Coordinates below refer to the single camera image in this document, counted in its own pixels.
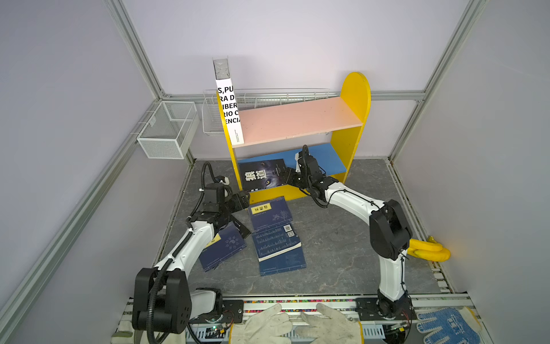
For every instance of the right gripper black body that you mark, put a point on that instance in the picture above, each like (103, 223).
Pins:
(304, 185)

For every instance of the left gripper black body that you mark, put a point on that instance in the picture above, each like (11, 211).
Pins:
(233, 204)

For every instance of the black wolf cover book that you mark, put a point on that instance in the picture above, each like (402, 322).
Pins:
(260, 175)

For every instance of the blue book with barcode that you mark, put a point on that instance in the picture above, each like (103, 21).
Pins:
(274, 241)

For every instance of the white book black lettering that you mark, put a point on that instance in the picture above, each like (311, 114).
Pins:
(227, 97)

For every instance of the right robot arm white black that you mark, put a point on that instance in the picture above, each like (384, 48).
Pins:
(390, 232)

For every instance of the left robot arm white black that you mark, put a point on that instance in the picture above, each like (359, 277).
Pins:
(163, 303)

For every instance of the dark blue book left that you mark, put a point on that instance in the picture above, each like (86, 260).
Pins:
(227, 243)

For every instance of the blue book yellow label top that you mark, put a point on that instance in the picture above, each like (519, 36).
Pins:
(274, 212)

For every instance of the yellow shelf pink blue boards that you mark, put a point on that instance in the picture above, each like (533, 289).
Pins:
(343, 116)

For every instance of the blue bottom book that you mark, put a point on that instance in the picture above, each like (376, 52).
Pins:
(287, 262)

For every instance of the white mesh basket left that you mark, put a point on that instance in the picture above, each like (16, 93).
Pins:
(169, 131)

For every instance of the white work glove centre left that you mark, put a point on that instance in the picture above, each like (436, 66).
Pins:
(268, 326)

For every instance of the white work glove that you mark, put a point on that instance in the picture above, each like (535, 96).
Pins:
(332, 327)
(268, 326)

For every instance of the yellow bananas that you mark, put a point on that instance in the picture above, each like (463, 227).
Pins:
(429, 250)

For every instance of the white work glove centre right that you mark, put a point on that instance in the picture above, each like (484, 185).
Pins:
(332, 327)

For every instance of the white glove far left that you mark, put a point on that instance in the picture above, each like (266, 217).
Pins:
(124, 334)

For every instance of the blue dotted glove right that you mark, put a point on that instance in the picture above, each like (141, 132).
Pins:
(450, 325)

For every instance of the white wire rack rear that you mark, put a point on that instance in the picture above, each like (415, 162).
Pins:
(249, 99)

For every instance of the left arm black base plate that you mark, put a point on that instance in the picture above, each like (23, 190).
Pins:
(225, 311)

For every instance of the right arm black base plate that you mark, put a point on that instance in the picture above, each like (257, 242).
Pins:
(369, 308)

